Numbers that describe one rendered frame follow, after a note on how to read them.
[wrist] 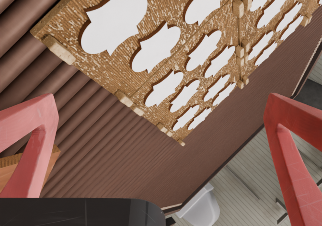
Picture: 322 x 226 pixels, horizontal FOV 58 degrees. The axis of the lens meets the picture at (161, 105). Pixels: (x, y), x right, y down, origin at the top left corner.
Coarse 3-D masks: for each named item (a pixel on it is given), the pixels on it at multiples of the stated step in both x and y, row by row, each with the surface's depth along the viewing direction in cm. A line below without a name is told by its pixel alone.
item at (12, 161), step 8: (56, 152) 49; (0, 160) 42; (8, 160) 43; (16, 160) 44; (0, 168) 41; (8, 168) 43; (48, 168) 50; (0, 176) 43; (8, 176) 44; (0, 184) 44; (40, 192) 55
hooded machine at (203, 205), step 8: (208, 184) 504; (200, 192) 468; (208, 192) 486; (192, 200) 470; (200, 200) 469; (208, 200) 465; (184, 208) 472; (192, 208) 472; (200, 208) 467; (208, 208) 462; (216, 208) 479; (184, 216) 474; (192, 216) 469; (200, 216) 465; (208, 216) 460; (216, 216) 468; (192, 224) 468; (200, 224) 463; (208, 224) 458
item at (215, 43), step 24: (240, 0) 76; (216, 24) 80; (192, 48) 80; (216, 48) 91; (240, 48) 101; (168, 72) 80; (192, 72) 92; (216, 72) 104; (144, 96) 80; (168, 96) 92; (192, 96) 107; (168, 120) 107
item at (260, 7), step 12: (252, 0) 83; (264, 0) 89; (276, 0) 95; (288, 0) 106; (252, 12) 91; (264, 12) 95; (276, 12) 103; (240, 24) 91; (252, 24) 98; (264, 24) 104; (240, 36) 98; (252, 36) 106
